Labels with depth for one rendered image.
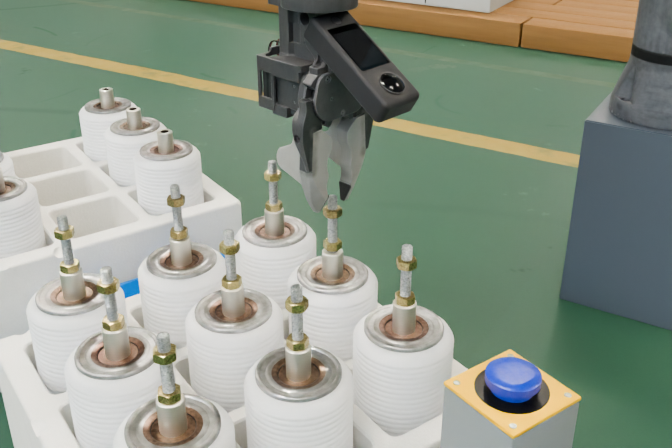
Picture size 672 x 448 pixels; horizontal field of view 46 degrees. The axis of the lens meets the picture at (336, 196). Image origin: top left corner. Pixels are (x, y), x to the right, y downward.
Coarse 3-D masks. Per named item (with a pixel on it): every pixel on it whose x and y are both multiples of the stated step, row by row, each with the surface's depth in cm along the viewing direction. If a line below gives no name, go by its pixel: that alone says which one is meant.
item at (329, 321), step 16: (368, 272) 85; (288, 288) 84; (304, 288) 82; (368, 288) 82; (320, 304) 80; (336, 304) 80; (352, 304) 81; (368, 304) 82; (304, 320) 82; (320, 320) 81; (336, 320) 81; (352, 320) 82; (320, 336) 82; (336, 336) 82; (352, 336) 82; (336, 352) 83; (352, 352) 83
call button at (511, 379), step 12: (492, 360) 59; (504, 360) 58; (516, 360) 58; (492, 372) 57; (504, 372) 57; (516, 372) 57; (528, 372) 57; (540, 372) 57; (492, 384) 56; (504, 384) 56; (516, 384) 56; (528, 384) 56; (540, 384) 56; (504, 396) 56; (516, 396) 56; (528, 396) 56
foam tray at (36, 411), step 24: (24, 336) 86; (0, 360) 83; (24, 360) 83; (0, 384) 87; (24, 384) 79; (24, 408) 76; (48, 408) 76; (240, 408) 76; (24, 432) 80; (48, 432) 73; (72, 432) 78; (240, 432) 75; (360, 432) 73; (384, 432) 73; (408, 432) 73; (432, 432) 73
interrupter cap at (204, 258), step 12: (156, 252) 88; (168, 252) 88; (192, 252) 88; (204, 252) 88; (156, 264) 86; (168, 264) 86; (192, 264) 86; (204, 264) 86; (168, 276) 83; (180, 276) 83; (192, 276) 84
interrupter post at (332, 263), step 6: (324, 252) 83; (336, 252) 83; (342, 252) 83; (324, 258) 83; (330, 258) 82; (336, 258) 82; (342, 258) 83; (324, 264) 83; (330, 264) 82; (336, 264) 82; (342, 264) 83; (324, 270) 83; (330, 270) 83; (336, 270) 83; (342, 270) 84; (324, 276) 84; (330, 276) 83; (336, 276) 83; (342, 276) 84
